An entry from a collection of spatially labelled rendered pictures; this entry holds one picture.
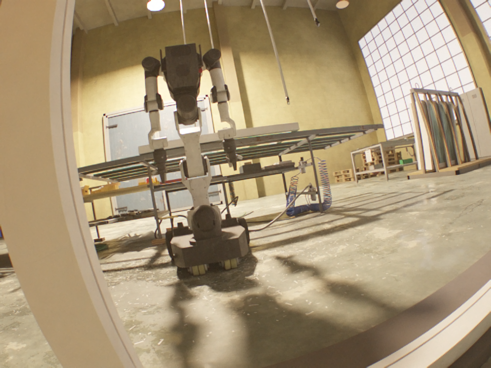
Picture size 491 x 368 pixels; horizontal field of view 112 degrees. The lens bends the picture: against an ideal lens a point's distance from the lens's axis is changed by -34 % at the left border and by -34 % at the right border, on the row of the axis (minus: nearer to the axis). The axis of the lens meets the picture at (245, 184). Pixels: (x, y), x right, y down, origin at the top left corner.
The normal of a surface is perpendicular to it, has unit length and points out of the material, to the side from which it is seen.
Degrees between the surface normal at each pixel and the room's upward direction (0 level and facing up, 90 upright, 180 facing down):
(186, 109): 90
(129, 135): 90
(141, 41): 90
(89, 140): 90
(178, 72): 105
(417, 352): 8
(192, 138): 100
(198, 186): 60
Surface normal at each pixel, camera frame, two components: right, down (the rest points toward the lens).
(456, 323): -0.14, -0.98
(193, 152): 0.22, 0.12
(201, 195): 0.08, -0.54
